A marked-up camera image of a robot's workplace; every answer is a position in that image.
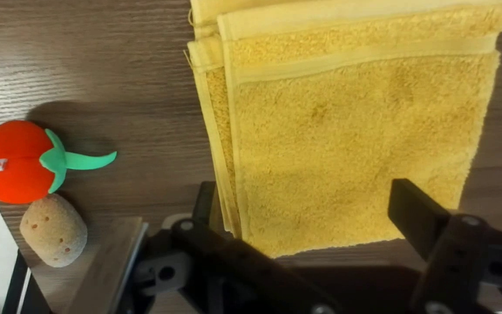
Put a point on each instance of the red plush tomato toy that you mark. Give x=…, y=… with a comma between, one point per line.
x=34, y=161

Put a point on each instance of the yellow towel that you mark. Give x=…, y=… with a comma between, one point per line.
x=314, y=107

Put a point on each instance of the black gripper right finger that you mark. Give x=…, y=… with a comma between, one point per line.
x=463, y=252

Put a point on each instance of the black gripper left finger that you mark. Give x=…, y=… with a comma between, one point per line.
x=229, y=276

